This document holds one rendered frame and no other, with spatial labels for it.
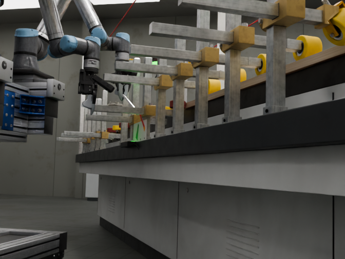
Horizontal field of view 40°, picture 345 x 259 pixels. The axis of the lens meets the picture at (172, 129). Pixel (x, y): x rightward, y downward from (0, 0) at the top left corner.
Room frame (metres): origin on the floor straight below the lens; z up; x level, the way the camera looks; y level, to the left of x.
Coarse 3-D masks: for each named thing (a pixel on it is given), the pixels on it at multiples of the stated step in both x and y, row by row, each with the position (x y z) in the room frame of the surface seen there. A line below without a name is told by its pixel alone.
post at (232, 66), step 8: (232, 16) 1.38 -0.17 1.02; (240, 16) 1.38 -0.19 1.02; (232, 24) 1.38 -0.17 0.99; (240, 24) 1.39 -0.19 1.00; (232, 56) 1.38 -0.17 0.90; (240, 56) 1.39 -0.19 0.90; (232, 64) 1.38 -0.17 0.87; (240, 64) 1.39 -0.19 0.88; (232, 72) 1.38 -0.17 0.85; (232, 80) 1.38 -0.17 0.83; (232, 88) 1.38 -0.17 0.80; (224, 96) 1.41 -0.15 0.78; (232, 96) 1.38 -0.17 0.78; (224, 104) 1.41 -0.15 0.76; (232, 104) 1.38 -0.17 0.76; (224, 112) 1.41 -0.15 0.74; (232, 112) 1.38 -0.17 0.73
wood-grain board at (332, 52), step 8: (336, 48) 1.23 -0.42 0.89; (344, 48) 1.20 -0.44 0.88; (312, 56) 1.34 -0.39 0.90; (320, 56) 1.30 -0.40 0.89; (328, 56) 1.27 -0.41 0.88; (336, 56) 1.24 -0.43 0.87; (288, 64) 1.46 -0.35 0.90; (296, 64) 1.41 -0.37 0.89; (304, 64) 1.37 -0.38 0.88; (312, 64) 1.34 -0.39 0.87; (288, 72) 1.46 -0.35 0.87; (248, 80) 1.71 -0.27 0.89; (256, 80) 1.65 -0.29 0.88; (264, 80) 1.60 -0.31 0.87; (224, 88) 1.91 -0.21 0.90; (240, 88) 1.77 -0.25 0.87; (208, 96) 2.08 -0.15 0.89; (216, 96) 1.99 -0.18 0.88; (192, 104) 2.27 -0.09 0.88; (128, 128) 3.62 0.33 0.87
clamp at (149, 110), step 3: (147, 105) 2.26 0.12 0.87; (150, 105) 2.26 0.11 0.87; (153, 105) 2.27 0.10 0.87; (144, 108) 2.29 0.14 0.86; (147, 108) 2.26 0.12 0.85; (150, 108) 2.26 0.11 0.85; (153, 108) 2.27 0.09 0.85; (144, 111) 2.28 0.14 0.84; (147, 111) 2.26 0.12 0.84; (150, 111) 2.26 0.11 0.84; (153, 111) 2.27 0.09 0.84; (144, 114) 2.28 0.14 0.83; (147, 114) 2.26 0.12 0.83; (150, 114) 2.26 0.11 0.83; (153, 114) 2.27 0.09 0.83; (150, 117) 2.34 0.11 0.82
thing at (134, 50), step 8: (136, 48) 1.51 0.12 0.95; (144, 48) 1.52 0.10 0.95; (152, 48) 1.52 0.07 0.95; (160, 48) 1.53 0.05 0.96; (168, 48) 1.54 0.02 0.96; (144, 56) 1.53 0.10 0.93; (152, 56) 1.53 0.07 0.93; (160, 56) 1.53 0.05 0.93; (168, 56) 1.54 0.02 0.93; (176, 56) 1.55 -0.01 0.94; (184, 56) 1.56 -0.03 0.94; (192, 56) 1.57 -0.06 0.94; (200, 56) 1.57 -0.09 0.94; (224, 56) 1.60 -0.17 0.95; (224, 64) 1.62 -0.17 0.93; (248, 64) 1.63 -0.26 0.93; (256, 64) 1.63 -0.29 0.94
